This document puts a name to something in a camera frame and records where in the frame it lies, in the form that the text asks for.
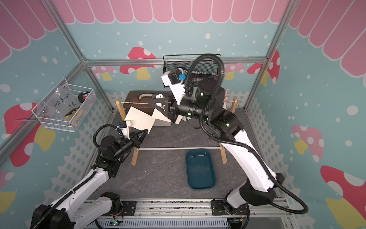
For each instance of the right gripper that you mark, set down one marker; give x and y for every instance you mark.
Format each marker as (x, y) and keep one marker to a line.
(164, 100)

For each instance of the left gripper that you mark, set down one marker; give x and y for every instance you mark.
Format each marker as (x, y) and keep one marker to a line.
(135, 139)

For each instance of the white postcard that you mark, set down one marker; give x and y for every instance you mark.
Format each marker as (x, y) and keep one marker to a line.
(160, 119)
(139, 119)

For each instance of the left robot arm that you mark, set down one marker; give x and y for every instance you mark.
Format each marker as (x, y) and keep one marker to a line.
(66, 212)

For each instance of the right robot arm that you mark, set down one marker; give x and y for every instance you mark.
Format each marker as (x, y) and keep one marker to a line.
(206, 104)

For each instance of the brown lidded storage box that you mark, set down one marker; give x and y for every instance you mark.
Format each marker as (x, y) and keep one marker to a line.
(139, 100)

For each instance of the black tape roll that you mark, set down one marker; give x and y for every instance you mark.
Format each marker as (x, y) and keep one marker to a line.
(83, 96)

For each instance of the yellow black utility knife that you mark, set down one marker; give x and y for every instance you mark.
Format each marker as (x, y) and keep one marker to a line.
(69, 114)

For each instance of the teal plastic tray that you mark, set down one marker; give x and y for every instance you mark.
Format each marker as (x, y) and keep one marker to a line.
(200, 170)

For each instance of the plastic labelled bag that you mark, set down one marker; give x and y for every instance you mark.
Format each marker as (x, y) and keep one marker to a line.
(62, 101)

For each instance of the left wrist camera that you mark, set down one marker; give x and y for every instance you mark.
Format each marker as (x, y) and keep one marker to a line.
(125, 128)

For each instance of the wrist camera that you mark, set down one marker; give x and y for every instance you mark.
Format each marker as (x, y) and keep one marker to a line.
(125, 128)
(176, 85)

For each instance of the wooden string rack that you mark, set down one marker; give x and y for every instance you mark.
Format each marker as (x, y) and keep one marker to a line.
(180, 137)

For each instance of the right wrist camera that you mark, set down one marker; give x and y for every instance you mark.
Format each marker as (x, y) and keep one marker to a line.
(176, 85)

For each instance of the black wire mesh basket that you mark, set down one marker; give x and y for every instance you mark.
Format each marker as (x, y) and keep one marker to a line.
(207, 68)

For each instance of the clear wall-mounted bin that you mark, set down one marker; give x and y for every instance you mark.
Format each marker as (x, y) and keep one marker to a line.
(52, 120)

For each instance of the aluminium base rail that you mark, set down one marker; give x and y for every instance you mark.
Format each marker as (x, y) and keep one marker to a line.
(180, 214)

